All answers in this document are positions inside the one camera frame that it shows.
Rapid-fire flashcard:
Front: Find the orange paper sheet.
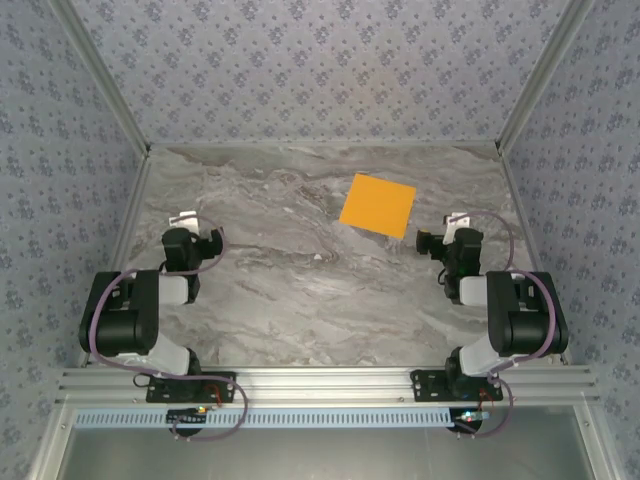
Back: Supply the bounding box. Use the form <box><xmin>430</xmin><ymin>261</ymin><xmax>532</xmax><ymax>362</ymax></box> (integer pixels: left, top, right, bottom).
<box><xmin>338</xmin><ymin>173</ymin><xmax>418</xmax><ymax>240</ymax></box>

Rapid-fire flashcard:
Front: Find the small black controller board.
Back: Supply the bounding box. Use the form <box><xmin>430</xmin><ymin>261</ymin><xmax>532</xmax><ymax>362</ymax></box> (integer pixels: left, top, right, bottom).
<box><xmin>166</xmin><ymin>407</ymin><xmax>212</xmax><ymax>427</ymax></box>
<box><xmin>452</xmin><ymin>408</ymin><xmax>494</xmax><ymax>436</ymax></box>

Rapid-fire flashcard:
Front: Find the aluminium mounting beam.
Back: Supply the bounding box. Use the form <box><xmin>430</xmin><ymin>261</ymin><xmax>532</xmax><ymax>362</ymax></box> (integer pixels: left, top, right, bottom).
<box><xmin>55</xmin><ymin>364</ymin><xmax>601</xmax><ymax>406</ymax></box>

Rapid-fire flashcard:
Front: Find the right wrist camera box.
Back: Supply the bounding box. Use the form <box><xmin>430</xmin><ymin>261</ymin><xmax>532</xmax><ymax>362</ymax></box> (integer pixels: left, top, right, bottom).
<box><xmin>443</xmin><ymin>211</ymin><xmax>472</xmax><ymax>241</ymax></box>

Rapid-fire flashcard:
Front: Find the aluminium table side rail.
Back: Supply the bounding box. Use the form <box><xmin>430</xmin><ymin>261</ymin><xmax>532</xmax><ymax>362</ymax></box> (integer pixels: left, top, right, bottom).
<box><xmin>77</xmin><ymin>149</ymin><xmax>154</xmax><ymax>369</ymax></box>
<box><xmin>497</xmin><ymin>143</ymin><xmax>575</xmax><ymax>366</ymax></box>

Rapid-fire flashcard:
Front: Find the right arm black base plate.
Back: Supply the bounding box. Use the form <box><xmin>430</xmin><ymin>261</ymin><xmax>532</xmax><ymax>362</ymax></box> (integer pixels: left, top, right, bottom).
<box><xmin>409</xmin><ymin>368</ymin><xmax>505</xmax><ymax>404</ymax></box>

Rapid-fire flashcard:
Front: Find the aluminium table end rail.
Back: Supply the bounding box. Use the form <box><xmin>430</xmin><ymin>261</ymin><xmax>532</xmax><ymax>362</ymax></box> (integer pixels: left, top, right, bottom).
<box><xmin>147</xmin><ymin>141</ymin><xmax>501</xmax><ymax>150</ymax></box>

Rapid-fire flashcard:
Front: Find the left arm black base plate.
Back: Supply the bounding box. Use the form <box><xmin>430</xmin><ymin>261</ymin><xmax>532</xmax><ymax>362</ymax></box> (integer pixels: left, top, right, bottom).
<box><xmin>145</xmin><ymin>370</ymin><xmax>237</xmax><ymax>404</ymax></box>

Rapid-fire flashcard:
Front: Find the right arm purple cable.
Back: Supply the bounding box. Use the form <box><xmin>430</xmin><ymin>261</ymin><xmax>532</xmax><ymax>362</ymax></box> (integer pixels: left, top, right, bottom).
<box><xmin>449</xmin><ymin>210</ymin><xmax>559</xmax><ymax>440</ymax></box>

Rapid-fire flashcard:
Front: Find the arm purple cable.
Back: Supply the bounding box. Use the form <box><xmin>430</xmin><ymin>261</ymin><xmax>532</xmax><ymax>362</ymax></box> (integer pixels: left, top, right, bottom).
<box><xmin>87</xmin><ymin>213</ymin><xmax>250</xmax><ymax>444</ymax></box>
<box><xmin>449</xmin><ymin>210</ymin><xmax>559</xmax><ymax>440</ymax></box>

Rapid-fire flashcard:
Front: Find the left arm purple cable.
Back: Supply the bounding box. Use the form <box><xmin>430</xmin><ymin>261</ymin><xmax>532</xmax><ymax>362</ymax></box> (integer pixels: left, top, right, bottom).
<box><xmin>87</xmin><ymin>213</ymin><xmax>250</xmax><ymax>444</ymax></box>

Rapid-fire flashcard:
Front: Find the aluminium frame post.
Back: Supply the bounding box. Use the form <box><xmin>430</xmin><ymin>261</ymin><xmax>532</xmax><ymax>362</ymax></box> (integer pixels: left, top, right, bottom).
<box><xmin>49</xmin><ymin>0</ymin><xmax>154</xmax><ymax>157</ymax></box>
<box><xmin>494</xmin><ymin>0</ymin><xmax>597</xmax><ymax>151</ymax></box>

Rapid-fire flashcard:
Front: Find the slotted pale cable duct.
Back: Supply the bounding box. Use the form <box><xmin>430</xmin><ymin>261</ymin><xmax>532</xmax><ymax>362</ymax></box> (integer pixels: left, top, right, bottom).
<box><xmin>73</xmin><ymin>407</ymin><xmax>464</xmax><ymax>430</ymax></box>

